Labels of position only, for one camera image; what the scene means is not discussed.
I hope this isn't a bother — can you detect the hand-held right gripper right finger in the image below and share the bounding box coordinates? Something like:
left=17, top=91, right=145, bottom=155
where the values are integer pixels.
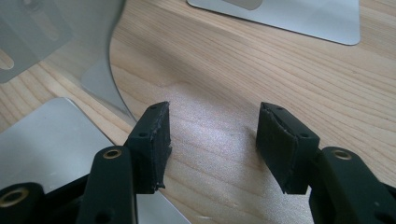
left=255, top=102, right=321, bottom=195

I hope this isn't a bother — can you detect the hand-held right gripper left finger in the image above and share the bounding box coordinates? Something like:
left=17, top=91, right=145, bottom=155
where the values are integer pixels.
left=123, top=101, right=173, bottom=195

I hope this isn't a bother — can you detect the grey metal extendable book rack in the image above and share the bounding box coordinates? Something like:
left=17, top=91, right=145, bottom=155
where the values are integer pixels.
left=0, top=0, right=361, bottom=224

